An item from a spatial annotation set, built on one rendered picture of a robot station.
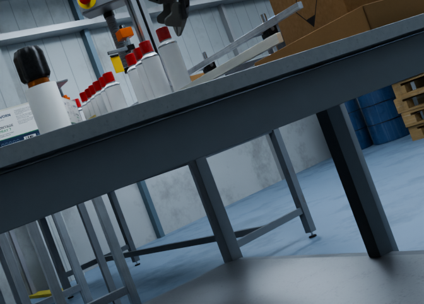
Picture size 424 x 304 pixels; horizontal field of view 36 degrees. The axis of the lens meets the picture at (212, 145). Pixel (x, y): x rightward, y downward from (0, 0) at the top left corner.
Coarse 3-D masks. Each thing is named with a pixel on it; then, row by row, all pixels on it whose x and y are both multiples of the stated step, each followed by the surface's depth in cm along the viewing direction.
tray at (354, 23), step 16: (384, 0) 97; (400, 0) 99; (416, 0) 100; (352, 16) 97; (368, 16) 95; (384, 16) 96; (400, 16) 98; (320, 32) 104; (336, 32) 101; (352, 32) 98; (288, 48) 111; (304, 48) 108; (256, 64) 120
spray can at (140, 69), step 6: (138, 48) 186; (138, 54) 186; (138, 60) 187; (138, 66) 186; (138, 72) 187; (144, 72) 186; (144, 78) 186; (144, 84) 186; (144, 90) 187; (150, 90) 186; (150, 96) 186
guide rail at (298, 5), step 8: (288, 8) 133; (296, 8) 131; (280, 16) 136; (264, 24) 141; (272, 24) 139; (256, 32) 145; (240, 40) 150; (248, 40) 150; (224, 48) 157; (232, 48) 154; (216, 56) 161; (200, 64) 168; (208, 64) 167; (192, 72) 173
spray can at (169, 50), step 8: (160, 32) 171; (168, 32) 171; (160, 40) 171; (168, 40) 170; (160, 48) 170; (168, 48) 170; (176, 48) 170; (168, 56) 170; (176, 56) 170; (168, 64) 170; (176, 64) 170; (184, 64) 171; (168, 72) 171; (176, 72) 170; (184, 72) 170; (176, 80) 170; (184, 80) 170; (176, 88) 170
